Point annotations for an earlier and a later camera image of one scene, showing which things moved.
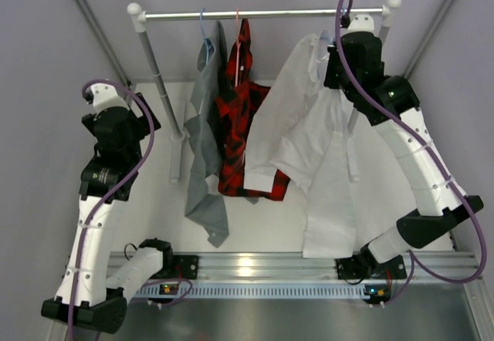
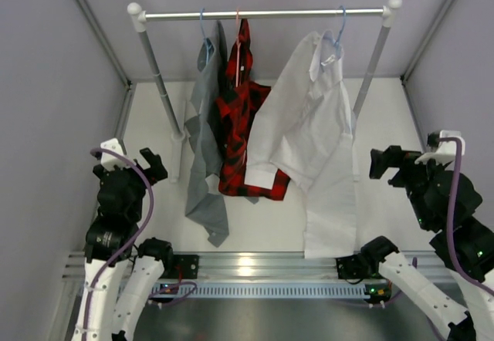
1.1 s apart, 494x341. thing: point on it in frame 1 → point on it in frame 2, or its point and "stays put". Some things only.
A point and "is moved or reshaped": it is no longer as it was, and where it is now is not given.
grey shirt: x=204 y=140 stays put
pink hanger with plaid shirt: x=238 y=45 stays put
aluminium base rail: x=315 y=266 stays put
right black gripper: x=333 y=57 → x=394 y=156
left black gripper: x=140 y=128 → x=153 y=160
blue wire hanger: x=325 y=35 is moved or reshaped
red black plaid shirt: x=234 y=116 stays put
